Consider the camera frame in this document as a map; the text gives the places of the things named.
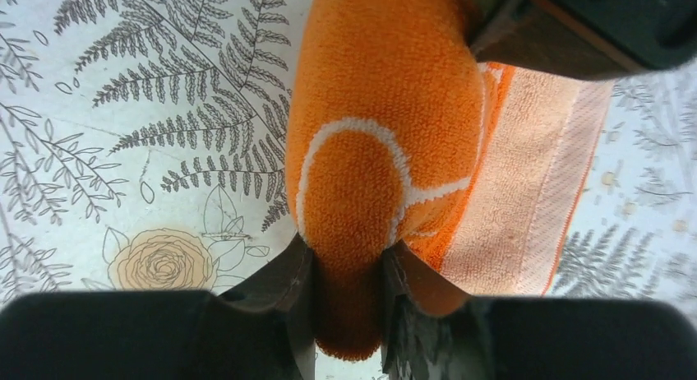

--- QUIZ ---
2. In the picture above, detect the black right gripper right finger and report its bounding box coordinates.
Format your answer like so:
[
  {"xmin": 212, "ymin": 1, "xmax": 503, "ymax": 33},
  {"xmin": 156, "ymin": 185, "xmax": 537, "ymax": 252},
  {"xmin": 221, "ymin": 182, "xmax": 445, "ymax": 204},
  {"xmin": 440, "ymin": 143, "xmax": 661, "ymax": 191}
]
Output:
[{"xmin": 381, "ymin": 243, "xmax": 696, "ymax": 379}]

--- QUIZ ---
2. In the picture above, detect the orange and cream towel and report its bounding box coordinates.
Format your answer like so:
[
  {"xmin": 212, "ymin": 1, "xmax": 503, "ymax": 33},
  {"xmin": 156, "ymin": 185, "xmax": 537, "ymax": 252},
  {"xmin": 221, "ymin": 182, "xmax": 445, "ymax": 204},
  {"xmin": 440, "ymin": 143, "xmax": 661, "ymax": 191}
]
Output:
[{"xmin": 285, "ymin": 0, "xmax": 612, "ymax": 361}]

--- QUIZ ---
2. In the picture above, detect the floral patterned table mat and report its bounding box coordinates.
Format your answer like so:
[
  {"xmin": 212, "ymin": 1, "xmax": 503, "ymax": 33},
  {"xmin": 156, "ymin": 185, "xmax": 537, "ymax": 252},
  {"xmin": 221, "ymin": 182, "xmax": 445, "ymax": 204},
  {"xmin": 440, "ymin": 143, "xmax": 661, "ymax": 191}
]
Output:
[{"xmin": 0, "ymin": 0, "xmax": 697, "ymax": 380}]

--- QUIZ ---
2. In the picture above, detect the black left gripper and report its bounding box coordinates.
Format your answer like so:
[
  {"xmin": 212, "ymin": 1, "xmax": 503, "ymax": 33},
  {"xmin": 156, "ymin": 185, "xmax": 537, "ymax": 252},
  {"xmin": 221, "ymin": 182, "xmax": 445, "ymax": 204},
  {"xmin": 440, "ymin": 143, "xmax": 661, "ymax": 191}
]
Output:
[{"xmin": 468, "ymin": 0, "xmax": 696, "ymax": 81}]

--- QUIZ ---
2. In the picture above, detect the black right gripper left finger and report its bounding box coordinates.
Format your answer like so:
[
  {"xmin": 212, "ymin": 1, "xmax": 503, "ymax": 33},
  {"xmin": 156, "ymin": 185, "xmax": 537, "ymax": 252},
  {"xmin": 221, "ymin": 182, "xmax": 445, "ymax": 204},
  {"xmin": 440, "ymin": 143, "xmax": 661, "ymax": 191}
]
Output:
[{"xmin": 1, "ymin": 237, "xmax": 315, "ymax": 379}]

